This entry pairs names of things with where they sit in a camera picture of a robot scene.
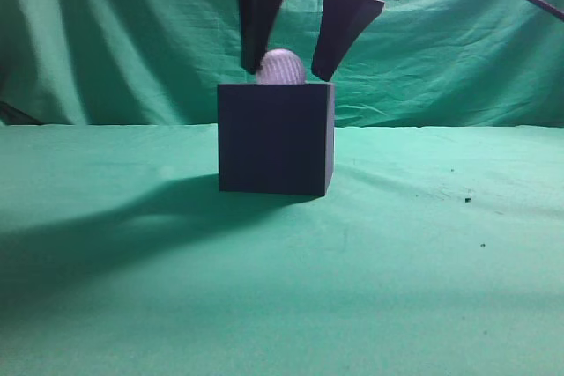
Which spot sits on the black cube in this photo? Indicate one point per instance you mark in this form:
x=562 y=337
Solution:
x=276 y=139

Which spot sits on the green backdrop cloth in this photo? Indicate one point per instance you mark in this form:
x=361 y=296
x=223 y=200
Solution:
x=421 y=63

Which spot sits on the green table cloth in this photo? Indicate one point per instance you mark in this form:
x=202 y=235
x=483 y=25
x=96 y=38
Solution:
x=436 y=251

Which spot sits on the white dimpled golf ball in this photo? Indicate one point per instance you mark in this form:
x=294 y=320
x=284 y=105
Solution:
x=281 y=67

